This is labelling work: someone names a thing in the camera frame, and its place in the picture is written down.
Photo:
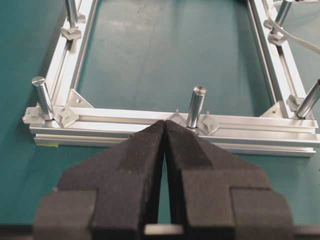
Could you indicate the silver far right pin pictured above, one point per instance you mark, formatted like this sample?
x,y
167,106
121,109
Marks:
x,y
282,13

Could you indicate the aluminium extrusion frame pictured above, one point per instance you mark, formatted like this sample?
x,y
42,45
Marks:
x,y
279,131

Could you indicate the silver near middle pin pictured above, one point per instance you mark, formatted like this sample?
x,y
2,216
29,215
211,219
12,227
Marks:
x,y
196,105

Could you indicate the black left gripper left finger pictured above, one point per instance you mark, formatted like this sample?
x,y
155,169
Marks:
x,y
110,196

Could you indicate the silver near left corner pin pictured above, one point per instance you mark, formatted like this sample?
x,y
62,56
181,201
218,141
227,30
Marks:
x,y
40,86

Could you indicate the silver far left pin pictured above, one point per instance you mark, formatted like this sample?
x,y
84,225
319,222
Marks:
x,y
71,12

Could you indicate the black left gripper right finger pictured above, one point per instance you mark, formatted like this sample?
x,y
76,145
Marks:
x,y
217,195

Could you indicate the silver near right corner pin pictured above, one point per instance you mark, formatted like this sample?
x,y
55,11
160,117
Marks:
x,y
311,98

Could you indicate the silver corner pin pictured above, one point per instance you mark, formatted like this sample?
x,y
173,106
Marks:
x,y
40,86
311,98

